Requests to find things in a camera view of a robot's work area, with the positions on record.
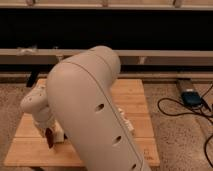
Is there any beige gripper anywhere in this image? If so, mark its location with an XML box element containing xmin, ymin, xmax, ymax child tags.
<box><xmin>34</xmin><ymin>115</ymin><xmax>64</xmax><ymax>143</ymax></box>

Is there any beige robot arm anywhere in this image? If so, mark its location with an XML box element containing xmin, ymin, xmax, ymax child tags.
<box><xmin>21</xmin><ymin>46</ymin><xmax>151</xmax><ymax>171</ymax></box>

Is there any black cable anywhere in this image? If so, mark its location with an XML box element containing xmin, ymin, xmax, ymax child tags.
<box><xmin>157</xmin><ymin>83</ymin><xmax>213</xmax><ymax>168</ymax></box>

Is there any white tube bottle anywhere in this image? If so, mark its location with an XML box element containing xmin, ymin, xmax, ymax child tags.
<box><xmin>118</xmin><ymin>108</ymin><xmax>135</xmax><ymax>135</ymax></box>

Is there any dark red pepper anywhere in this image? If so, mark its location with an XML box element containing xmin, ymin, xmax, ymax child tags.
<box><xmin>45</xmin><ymin>128</ymin><xmax>54</xmax><ymax>148</ymax></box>

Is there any wooden board table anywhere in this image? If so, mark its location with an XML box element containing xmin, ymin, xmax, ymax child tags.
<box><xmin>4</xmin><ymin>79</ymin><xmax>160</xmax><ymax>168</ymax></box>

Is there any blue power adapter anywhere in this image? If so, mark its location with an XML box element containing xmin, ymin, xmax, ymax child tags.
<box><xmin>181</xmin><ymin>92</ymin><xmax>202</xmax><ymax>107</ymax></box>

